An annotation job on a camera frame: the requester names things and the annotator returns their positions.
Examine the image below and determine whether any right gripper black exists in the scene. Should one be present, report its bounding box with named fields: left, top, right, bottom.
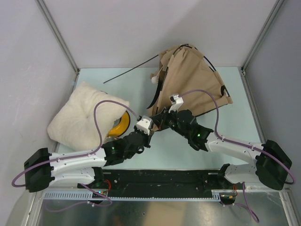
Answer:
left=151, top=105, right=190, bottom=138

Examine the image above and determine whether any black tent pole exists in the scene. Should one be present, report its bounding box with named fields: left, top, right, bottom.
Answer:
left=147, top=43, right=230, bottom=109
left=103, top=54, right=159, bottom=84

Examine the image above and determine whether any beige fabric pet tent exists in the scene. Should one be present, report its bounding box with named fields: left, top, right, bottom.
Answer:
left=146, top=43, right=234, bottom=132

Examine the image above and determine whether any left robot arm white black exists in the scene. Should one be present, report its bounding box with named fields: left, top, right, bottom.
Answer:
left=24, top=127, right=154, bottom=192

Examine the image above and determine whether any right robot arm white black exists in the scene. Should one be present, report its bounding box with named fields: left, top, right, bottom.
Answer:
left=151, top=110, right=292, bottom=190

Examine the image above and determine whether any yellow pet bowl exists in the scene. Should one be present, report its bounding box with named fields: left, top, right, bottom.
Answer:
left=107, top=111, right=130, bottom=137

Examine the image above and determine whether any stainless steel pet bowl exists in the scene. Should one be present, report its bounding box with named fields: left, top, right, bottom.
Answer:
left=105, top=136, right=119, bottom=143

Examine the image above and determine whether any white pompom toy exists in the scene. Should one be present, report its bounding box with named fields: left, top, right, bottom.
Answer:
left=150, top=69, right=162, bottom=84

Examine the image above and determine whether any cream plush cushion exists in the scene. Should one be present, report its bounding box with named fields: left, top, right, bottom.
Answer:
left=47, top=82, right=129, bottom=151

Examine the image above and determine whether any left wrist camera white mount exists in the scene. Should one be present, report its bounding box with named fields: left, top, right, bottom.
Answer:
left=135, top=116, right=153, bottom=136

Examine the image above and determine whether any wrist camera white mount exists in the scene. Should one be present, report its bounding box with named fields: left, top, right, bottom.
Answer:
left=168, top=94, right=183, bottom=113
left=135, top=116, right=153, bottom=136

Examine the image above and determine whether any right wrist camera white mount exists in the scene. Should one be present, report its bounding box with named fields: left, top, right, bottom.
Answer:
left=168, top=94, right=183, bottom=113

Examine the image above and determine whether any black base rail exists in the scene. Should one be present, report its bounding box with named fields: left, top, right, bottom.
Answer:
left=77, top=168, right=246, bottom=199

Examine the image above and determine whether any white slotted cable duct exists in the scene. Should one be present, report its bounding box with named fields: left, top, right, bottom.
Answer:
left=43, top=190, right=235, bottom=202

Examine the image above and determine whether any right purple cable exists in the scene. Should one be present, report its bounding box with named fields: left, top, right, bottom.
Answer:
left=180, top=89, right=296, bottom=223

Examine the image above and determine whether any purple cable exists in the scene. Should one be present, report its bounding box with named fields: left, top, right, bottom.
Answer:
left=11, top=100, right=142, bottom=211
left=180, top=89, right=296, bottom=223

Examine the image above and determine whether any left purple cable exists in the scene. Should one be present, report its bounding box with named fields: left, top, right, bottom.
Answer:
left=11, top=100, right=142, bottom=211

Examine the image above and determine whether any right aluminium frame post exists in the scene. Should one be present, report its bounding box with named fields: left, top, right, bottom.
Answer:
left=241, top=0, right=286, bottom=75

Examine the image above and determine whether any aluminium frame post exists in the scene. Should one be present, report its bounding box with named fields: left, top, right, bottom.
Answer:
left=35, top=0, right=79, bottom=74
left=241, top=0, right=286, bottom=75

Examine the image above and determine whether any left aluminium frame post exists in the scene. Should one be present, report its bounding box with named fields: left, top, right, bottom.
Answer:
left=35, top=0, right=79, bottom=74

